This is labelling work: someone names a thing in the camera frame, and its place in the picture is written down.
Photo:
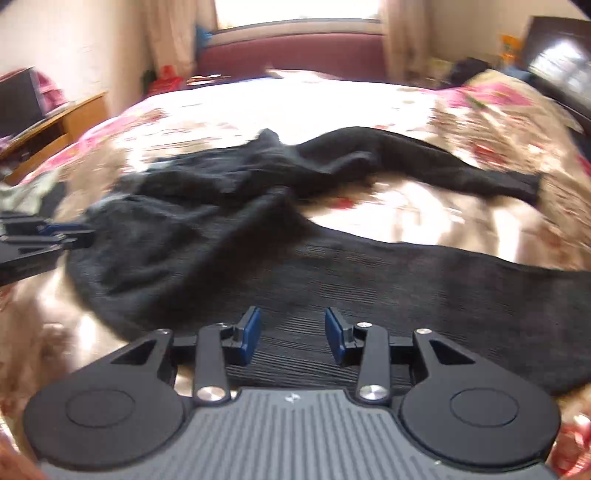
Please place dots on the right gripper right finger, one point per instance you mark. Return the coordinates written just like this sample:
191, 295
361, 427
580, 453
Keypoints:
453, 404

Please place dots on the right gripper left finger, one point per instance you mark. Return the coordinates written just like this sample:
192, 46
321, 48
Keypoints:
129, 404

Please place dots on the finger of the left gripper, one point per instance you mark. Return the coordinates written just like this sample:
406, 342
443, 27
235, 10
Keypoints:
32, 245

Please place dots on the floral bed cover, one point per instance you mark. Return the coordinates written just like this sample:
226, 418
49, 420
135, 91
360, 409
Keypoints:
48, 332

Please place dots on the wooden side table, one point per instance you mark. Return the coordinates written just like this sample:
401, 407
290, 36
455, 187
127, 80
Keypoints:
27, 151

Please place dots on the red bag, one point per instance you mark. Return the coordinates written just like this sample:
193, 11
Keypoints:
166, 81

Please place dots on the beige curtain left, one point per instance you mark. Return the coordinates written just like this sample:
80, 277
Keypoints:
171, 27

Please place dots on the beige curtain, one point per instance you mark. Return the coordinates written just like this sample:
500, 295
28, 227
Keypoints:
406, 38
171, 27

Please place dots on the maroon padded headboard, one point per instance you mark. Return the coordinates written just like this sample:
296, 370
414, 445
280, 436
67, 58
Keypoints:
349, 56

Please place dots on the dark wooden cabinet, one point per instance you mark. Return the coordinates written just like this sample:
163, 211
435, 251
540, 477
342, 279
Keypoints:
556, 52

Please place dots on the beige curtain right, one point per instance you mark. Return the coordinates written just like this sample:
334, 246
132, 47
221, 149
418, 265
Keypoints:
406, 38

